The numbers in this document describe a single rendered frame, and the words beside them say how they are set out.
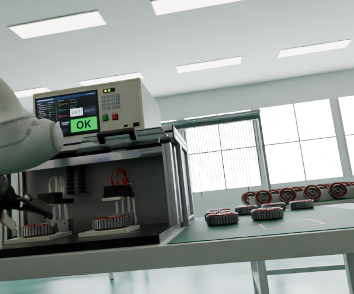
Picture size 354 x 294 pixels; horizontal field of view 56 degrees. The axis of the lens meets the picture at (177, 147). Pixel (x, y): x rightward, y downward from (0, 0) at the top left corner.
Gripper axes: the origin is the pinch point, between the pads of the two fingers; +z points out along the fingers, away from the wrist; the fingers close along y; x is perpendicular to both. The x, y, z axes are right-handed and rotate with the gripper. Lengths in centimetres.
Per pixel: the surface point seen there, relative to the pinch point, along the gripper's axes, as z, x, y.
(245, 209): 56, 26, 70
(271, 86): 439, 526, 197
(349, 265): 79, 4, 114
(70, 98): -8.1, 47.6, 7.1
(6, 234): 12.4, 3.4, -17.8
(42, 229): 0.7, -2.1, 3.5
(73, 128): -2.3, 37.4, 7.9
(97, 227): 0.6, -3.2, 21.7
